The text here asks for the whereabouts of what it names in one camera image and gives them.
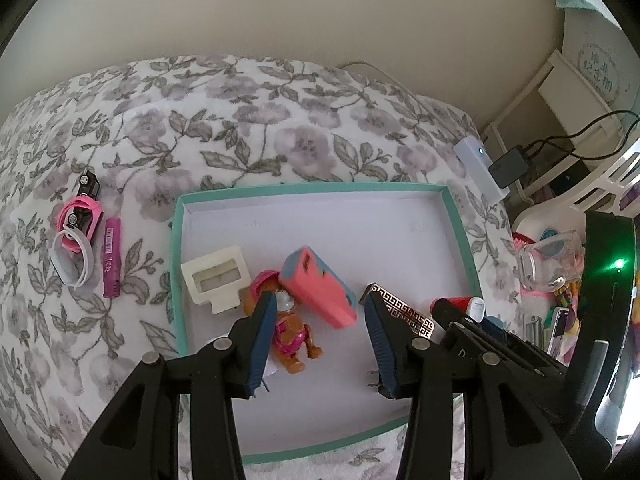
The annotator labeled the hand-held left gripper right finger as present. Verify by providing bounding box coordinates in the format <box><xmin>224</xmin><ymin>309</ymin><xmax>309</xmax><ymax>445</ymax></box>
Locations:
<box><xmin>363</xmin><ymin>291</ymin><xmax>583</xmax><ymax>480</ymax></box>

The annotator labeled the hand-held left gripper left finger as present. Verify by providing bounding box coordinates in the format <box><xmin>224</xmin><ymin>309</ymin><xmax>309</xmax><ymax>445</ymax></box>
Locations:
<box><xmin>62</xmin><ymin>290</ymin><xmax>278</xmax><ymax>480</ymax></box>

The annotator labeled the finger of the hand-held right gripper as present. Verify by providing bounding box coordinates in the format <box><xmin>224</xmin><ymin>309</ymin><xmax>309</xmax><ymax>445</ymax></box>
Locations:
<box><xmin>434</xmin><ymin>300</ymin><xmax>568</xmax><ymax>378</ymax></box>
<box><xmin>442</xmin><ymin>321</ymin><xmax>568</xmax><ymax>411</ymax></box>

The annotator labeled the red and white tube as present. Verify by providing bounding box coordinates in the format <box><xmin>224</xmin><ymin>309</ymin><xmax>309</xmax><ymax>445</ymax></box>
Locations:
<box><xmin>432</xmin><ymin>296</ymin><xmax>487</xmax><ymax>323</ymax></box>

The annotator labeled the brown toy dog figure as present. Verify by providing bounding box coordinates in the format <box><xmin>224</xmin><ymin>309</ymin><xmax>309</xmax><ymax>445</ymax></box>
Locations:
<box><xmin>242</xmin><ymin>269</ymin><xmax>323</xmax><ymax>375</ymax></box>

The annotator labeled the gold greek-key patterned box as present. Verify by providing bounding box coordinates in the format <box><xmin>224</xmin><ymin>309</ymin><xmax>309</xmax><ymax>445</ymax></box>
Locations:
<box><xmin>361</xmin><ymin>282</ymin><xmax>436</xmax><ymax>343</ymax></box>

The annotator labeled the coral and blue case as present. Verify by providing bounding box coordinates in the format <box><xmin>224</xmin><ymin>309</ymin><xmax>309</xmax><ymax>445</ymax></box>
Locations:
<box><xmin>279</xmin><ymin>246</ymin><xmax>358</xmax><ymax>328</ymax></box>

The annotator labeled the white plastic frame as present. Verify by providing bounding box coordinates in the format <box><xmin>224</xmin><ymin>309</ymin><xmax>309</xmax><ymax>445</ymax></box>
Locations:
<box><xmin>180</xmin><ymin>245</ymin><xmax>249</xmax><ymax>315</ymax></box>

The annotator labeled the teal cardboard box tray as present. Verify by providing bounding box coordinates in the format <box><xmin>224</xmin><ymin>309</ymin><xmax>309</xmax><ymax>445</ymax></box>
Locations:
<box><xmin>167</xmin><ymin>183</ymin><xmax>485</xmax><ymax>463</ymax></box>

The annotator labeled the clear plastic jar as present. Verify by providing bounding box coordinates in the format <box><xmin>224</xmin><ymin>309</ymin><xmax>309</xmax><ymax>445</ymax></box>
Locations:
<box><xmin>517</xmin><ymin>230</ymin><xmax>586</xmax><ymax>291</ymax></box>

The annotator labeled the pile of colourful stationery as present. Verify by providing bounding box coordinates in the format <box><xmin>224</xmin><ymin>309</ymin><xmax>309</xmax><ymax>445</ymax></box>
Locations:
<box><xmin>515</xmin><ymin>285</ymin><xmax>583</xmax><ymax>366</ymax></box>

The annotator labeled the white plastic basket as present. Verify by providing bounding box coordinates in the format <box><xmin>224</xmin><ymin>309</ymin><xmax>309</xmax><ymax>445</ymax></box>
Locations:
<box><xmin>510</xmin><ymin>140</ymin><xmax>640</xmax><ymax>241</ymax></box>

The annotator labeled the black power brick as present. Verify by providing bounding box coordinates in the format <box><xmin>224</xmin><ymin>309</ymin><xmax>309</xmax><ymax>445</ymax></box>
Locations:
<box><xmin>489</xmin><ymin>147</ymin><xmax>532</xmax><ymax>188</ymax></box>

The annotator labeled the white device with light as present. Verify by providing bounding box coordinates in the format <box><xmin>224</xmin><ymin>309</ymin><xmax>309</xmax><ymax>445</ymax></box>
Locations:
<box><xmin>454</xmin><ymin>136</ymin><xmax>510</xmax><ymax>202</ymax></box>

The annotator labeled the purple tube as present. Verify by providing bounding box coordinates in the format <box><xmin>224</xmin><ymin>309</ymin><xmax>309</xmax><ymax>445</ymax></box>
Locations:
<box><xmin>102</xmin><ymin>217</ymin><xmax>122</xmax><ymax>298</ymax></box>

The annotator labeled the white shelf unit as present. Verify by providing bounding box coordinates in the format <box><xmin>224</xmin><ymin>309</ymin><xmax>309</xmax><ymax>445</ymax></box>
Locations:
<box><xmin>482</xmin><ymin>50</ymin><xmax>626</xmax><ymax>201</ymax></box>

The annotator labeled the clear tape roll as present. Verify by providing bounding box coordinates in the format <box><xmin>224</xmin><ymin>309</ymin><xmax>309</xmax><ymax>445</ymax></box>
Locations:
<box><xmin>50</xmin><ymin>230</ymin><xmax>94</xmax><ymax>288</ymax></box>

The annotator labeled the grey floral blanket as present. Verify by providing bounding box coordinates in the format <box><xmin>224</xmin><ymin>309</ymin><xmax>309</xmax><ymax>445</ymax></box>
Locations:
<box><xmin>0</xmin><ymin>55</ymin><xmax>526</xmax><ymax>480</ymax></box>

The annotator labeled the white printed storage box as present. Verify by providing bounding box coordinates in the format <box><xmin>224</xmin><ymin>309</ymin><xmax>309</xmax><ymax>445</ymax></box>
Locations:
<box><xmin>562</xmin><ymin>5</ymin><xmax>640</xmax><ymax>111</ymax></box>

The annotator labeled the pink toy car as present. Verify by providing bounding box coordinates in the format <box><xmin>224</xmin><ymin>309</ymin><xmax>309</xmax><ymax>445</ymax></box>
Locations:
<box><xmin>56</xmin><ymin>197</ymin><xmax>103</xmax><ymax>253</ymax></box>

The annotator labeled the black toy car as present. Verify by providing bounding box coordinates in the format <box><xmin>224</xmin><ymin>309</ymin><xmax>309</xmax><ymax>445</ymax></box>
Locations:
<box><xmin>77</xmin><ymin>172</ymin><xmax>101</xmax><ymax>198</ymax></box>

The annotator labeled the black cable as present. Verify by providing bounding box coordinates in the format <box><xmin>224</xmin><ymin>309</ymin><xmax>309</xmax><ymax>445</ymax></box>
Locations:
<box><xmin>520</xmin><ymin>110</ymin><xmax>640</xmax><ymax>161</ymax></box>

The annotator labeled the white cable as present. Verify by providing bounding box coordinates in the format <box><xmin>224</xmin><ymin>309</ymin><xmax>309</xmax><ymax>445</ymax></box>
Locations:
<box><xmin>337</xmin><ymin>61</ymin><xmax>401</xmax><ymax>86</ymax></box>

